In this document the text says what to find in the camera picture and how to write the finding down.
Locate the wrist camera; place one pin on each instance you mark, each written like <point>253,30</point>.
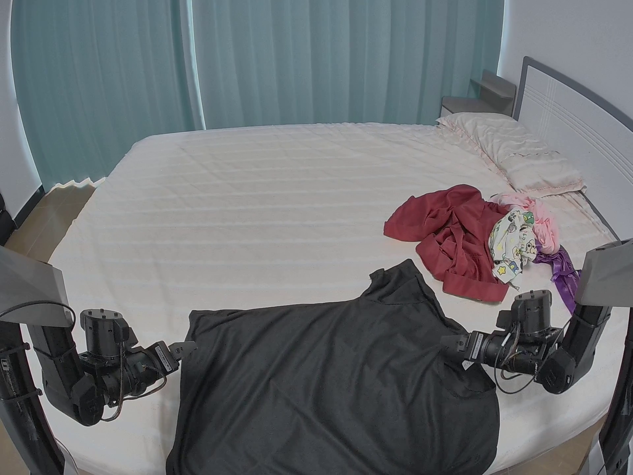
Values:
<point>505,322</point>
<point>123,334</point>

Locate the cream pillow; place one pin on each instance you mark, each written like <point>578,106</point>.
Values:
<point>519,151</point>

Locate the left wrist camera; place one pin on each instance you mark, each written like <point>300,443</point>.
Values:
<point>123,334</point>

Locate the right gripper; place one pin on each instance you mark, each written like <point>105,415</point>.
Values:
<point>487,349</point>

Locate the blue-green curtain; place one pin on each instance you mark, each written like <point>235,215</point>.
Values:
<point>346,42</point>
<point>99,67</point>

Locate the purple garment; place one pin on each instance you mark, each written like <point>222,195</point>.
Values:
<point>566,280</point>

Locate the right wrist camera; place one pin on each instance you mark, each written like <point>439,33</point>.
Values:
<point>505,322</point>

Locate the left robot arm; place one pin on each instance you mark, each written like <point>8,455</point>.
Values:
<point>59,364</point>

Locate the grey bedside table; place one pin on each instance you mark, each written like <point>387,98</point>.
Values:
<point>474,102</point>

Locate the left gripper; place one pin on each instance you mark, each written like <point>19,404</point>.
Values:
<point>143,371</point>

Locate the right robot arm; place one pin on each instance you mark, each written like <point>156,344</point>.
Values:
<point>578,349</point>

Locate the black T-shirt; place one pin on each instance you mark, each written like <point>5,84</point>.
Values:
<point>321,374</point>

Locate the bed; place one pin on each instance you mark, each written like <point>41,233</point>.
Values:
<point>247,215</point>

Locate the white printed garment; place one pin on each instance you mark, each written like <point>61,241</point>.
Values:
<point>512,240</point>

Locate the pink garment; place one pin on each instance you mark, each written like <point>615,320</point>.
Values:
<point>546,225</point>

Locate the dark red garment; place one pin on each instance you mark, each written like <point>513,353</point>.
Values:
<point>445,230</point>

